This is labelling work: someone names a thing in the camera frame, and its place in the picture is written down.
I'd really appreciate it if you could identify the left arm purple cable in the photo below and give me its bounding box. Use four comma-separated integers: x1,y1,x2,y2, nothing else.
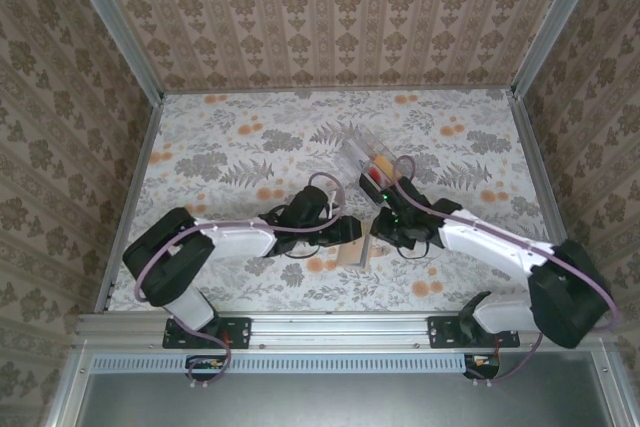
135,171,346,388

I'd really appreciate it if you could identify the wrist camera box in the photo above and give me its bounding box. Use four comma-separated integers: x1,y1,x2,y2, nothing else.
385,179,426,213
289,185,334,223

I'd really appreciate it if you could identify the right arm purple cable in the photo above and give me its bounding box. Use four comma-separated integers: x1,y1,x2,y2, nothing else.
392,154,624,388

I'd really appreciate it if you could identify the black connector board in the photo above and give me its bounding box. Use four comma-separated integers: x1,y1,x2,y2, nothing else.
185,354,226,381
463,354,501,379

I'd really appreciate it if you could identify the aluminium frame post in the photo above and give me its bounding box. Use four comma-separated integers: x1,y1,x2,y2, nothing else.
59,0,166,103
509,0,609,98

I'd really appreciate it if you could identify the clear acrylic card organizer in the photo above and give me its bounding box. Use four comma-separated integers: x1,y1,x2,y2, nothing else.
337,126,401,208

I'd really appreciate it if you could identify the red card stack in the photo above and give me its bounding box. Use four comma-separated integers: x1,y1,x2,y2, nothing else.
364,166,389,188

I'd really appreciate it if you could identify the beige card holder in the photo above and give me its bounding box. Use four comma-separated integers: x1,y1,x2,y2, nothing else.
335,239,374,268

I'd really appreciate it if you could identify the black card stack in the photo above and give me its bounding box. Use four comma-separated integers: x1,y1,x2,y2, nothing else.
358,174,386,208

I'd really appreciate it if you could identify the aluminium table end rail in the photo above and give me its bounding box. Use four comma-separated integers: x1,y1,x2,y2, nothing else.
162,86,516,97

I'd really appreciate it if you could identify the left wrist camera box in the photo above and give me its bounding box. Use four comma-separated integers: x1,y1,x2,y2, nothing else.
289,185,334,223

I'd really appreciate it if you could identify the grey slotted cable duct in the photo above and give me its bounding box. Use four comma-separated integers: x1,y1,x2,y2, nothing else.
92,352,469,373

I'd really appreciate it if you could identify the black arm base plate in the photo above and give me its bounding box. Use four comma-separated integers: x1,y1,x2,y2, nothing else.
162,316,251,350
428,315,521,350

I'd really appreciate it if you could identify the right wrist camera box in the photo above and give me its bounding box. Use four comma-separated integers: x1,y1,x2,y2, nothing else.
385,179,426,213

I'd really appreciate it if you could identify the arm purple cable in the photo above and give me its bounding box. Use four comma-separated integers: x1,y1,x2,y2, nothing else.
135,171,346,388
392,154,624,388

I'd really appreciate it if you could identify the aluminium table side rail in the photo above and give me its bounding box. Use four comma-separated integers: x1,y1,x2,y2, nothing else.
94,94,166,313
509,89,591,311

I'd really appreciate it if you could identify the grey metal sheet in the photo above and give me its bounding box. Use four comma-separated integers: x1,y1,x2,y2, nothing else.
74,371,619,427

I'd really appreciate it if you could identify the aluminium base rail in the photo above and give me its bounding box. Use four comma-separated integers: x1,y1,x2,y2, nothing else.
77,311,611,351

